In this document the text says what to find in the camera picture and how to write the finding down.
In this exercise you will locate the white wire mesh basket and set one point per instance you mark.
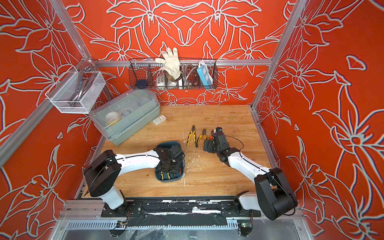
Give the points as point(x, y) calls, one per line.
point(76, 92)

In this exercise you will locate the teal plastic storage box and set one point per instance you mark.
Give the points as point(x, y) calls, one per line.
point(170, 143)

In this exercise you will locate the white work glove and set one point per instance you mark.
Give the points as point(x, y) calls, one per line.
point(171, 62)

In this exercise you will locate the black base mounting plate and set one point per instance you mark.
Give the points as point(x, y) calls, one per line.
point(224, 206)

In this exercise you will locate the translucent lidded storage container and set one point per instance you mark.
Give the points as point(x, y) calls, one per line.
point(125, 115)

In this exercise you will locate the small white labelled box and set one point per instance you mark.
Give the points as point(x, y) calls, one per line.
point(160, 119)

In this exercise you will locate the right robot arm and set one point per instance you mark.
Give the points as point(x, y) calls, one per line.
point(274, 195)

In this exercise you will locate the yellow pliers in box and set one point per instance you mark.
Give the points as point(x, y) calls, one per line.
point(168, 176)

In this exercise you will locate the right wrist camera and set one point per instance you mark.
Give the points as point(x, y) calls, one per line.
point(218, 129)

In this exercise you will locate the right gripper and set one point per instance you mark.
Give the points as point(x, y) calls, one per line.
point(205, 144)

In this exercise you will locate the white power strip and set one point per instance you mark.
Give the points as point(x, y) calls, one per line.
point(160, 81)

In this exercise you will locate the blue white box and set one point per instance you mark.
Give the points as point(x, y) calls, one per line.
point(204, 74)

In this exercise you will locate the yellow black small pliers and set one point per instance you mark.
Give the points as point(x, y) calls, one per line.
point(202, 136)

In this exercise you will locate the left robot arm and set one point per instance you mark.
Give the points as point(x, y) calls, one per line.
point(102, 173)

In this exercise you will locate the dark blue round object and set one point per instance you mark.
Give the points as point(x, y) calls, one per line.
point(142, 84)

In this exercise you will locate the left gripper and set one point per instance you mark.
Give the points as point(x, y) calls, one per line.
point(179, 165)

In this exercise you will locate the yellow black combination pliers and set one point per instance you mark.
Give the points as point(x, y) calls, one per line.
point(192, 137)

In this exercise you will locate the black wire wall basket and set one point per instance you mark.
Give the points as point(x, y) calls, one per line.
point(184, 74)

